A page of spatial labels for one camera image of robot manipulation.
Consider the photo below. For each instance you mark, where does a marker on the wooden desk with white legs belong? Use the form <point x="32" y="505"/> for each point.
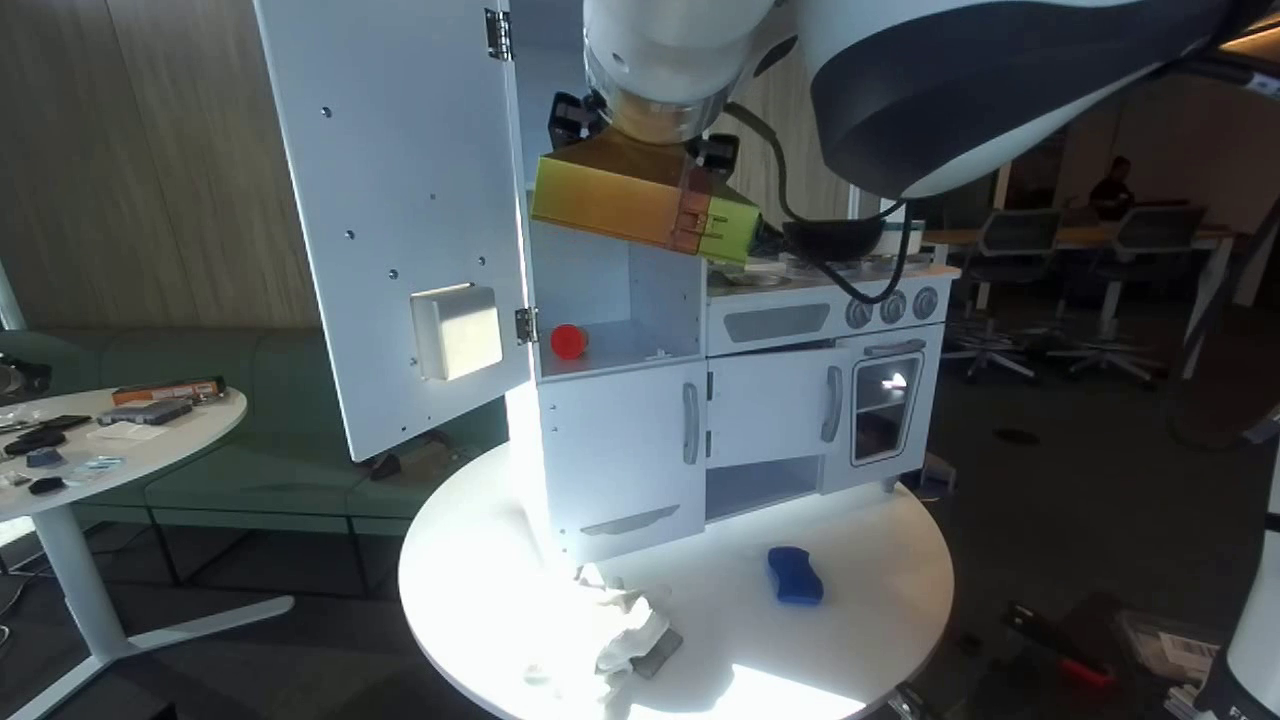
<point x="1200" y="320"/>

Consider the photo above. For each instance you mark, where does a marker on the flat grey item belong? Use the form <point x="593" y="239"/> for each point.
<point x="145" y="414"/>

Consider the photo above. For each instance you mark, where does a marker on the small grey block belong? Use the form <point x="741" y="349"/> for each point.
<point x="658" y="649"/>

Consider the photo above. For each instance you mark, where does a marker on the black device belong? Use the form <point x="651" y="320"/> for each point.
<point x="46" y="432"/>

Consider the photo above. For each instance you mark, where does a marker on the yellow green wrist block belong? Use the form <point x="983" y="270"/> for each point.
<point x="625" y="203"/>

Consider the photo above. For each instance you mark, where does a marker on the grey office chair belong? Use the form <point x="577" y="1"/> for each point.
<point x="1134" y="264"/>
<point x="1002" y="264"/>

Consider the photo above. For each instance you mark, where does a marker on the white lower fridge door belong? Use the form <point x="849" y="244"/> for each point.
<point x="623" y="444"/>

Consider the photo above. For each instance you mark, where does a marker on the white toy oven door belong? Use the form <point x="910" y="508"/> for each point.
<point x="890" y="352"/>

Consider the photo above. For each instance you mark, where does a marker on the small black item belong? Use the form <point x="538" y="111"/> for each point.
<point x="46" y="482"/>

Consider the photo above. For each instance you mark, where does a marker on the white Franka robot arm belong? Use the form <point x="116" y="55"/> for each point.
<point x="935" y="80"/>

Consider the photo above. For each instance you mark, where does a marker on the round white table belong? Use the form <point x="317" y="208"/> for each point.
<point x="532" y="603"/>

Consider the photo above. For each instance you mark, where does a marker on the white toy play kitchen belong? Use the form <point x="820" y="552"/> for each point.
<point x="625" y="286"/>

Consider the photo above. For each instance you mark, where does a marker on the small white cabinet door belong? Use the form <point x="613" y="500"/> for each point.
<point x="773" y="407"/>

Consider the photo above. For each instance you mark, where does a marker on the silver toy sink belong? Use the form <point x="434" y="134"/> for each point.
<point x="747" y="279"/>

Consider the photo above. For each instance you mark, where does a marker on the grey stove knob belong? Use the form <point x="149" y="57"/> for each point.
<point x="890" y="306"/>
<point x="926" y="300"/>
<point x="858" y="314"/>

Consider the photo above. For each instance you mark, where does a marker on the orange brown tool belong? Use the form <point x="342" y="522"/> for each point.
<point x="167" y="393"/>

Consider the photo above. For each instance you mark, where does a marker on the crumpled white wrapper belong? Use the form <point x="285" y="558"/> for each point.
<point x="618" y="642"/>

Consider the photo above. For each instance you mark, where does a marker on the dark floor outlet cover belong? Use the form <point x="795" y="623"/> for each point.
<point x="1016" y="438"/>

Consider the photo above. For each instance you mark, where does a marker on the blue sponge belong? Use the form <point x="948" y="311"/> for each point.
<point x="798" y="579"/>

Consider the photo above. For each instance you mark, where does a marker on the white oval side table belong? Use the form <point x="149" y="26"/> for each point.
<point x="122" y="455"/>

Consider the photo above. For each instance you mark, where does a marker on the white box on door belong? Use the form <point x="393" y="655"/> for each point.
<point x="461" y="334"/>

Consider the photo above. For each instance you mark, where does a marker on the red small object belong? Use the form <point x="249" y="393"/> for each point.
<point x="569" y="341"/>

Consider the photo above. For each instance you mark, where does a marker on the seated person in dark clothes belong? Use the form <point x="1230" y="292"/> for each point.
<point x="1108" y="184"/>

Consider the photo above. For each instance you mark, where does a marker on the tall white cabinet door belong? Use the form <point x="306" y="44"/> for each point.
<point x="384" y="203"/>

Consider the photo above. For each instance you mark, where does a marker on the red and black tool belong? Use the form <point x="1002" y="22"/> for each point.
<point x="1062" y="649"/>

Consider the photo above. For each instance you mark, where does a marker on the small dark blue item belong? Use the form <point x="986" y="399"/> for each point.
<point x="43" y="456"/>

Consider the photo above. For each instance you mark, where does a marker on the green upholstered bench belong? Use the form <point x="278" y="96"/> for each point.
<point x="264" y="402"/>

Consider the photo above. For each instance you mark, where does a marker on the black bowl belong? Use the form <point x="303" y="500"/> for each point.
<point x="835" y="239"/>

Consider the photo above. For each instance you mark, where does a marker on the white paper packaging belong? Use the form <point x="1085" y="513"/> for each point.
<point x="1175" y="649"/>

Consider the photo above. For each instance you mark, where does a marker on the silver door hinge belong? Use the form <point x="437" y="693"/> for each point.
<point x="524" y="326"/>
<point x="496" y="28"/>

